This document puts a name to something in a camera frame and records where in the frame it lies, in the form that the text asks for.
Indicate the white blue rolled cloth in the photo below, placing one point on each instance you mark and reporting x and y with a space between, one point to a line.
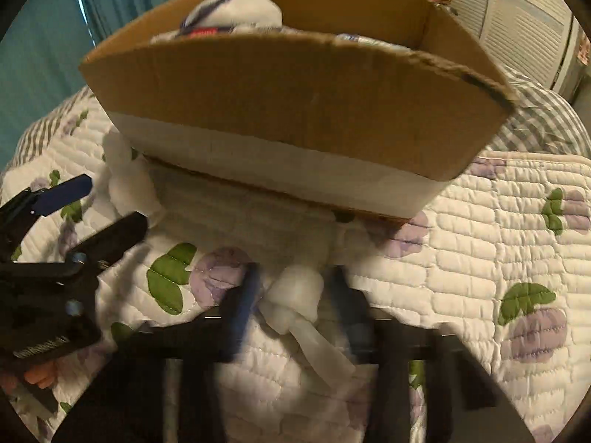
230 13

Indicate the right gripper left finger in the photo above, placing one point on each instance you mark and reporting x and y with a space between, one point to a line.
125 401

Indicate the white knotted towel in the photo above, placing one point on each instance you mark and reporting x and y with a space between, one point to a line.
290 305

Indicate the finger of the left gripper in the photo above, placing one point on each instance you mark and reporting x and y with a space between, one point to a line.
20 213
105 248

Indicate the teal left curtain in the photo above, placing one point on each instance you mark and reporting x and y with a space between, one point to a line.
40 53

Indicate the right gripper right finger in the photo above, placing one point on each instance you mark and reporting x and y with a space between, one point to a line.
463 402

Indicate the white floral quilted blanket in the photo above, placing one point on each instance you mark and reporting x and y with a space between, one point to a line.
503 255

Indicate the left hand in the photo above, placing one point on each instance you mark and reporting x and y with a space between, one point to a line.
43 376

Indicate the brown cardboard box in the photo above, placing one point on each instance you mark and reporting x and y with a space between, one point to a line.
369 106

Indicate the white louvred wardrobe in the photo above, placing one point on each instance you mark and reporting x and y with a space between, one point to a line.
536 37

